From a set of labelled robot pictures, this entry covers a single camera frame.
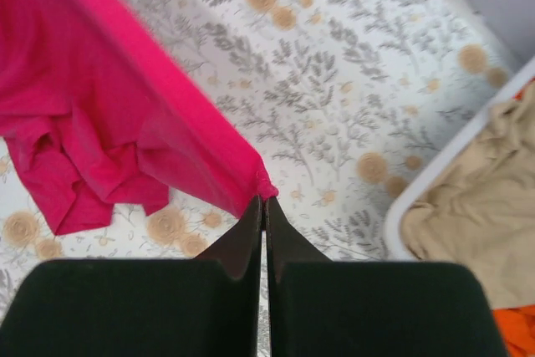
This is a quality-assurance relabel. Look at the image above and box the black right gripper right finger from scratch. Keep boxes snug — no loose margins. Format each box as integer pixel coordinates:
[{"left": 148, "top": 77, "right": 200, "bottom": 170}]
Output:
[{"left": 265, "top": 198, "right": 507, "bottom": 356}]

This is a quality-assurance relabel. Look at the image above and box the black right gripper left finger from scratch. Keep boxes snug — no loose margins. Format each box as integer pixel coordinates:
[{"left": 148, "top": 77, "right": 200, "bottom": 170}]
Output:
[{"left": 1, "top": 197, "right": 262, "bottom": 356}]

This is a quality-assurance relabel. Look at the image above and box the pink t shirt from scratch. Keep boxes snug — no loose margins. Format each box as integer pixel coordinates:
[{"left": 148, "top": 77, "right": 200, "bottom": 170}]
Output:
[{"left": 1, "top": 0, "right": 278, "bottom": 235}]

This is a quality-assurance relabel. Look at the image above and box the white plastic basket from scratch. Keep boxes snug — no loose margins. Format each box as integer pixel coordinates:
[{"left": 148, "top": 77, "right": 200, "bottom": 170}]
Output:
[{"left": 384, "top": 59, "right": 534, "bottom": 262}]

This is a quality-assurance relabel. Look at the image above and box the beige t shirt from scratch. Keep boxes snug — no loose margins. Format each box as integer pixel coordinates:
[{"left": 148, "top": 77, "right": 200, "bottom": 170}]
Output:
[{"left": 400, "top": 85, "right": 534, "bottom": 309}]

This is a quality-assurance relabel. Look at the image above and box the orange t shirt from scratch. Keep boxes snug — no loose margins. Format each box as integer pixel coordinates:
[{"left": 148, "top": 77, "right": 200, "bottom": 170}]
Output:
[{"left": 493, "top": 304, "right": 535, "bottom": 357}]

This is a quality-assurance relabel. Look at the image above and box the floral table mat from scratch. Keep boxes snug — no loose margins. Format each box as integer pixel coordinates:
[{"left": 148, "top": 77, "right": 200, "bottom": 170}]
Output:
[{"left": 0, "top": 0, "right": 523, "bottom": 357}]

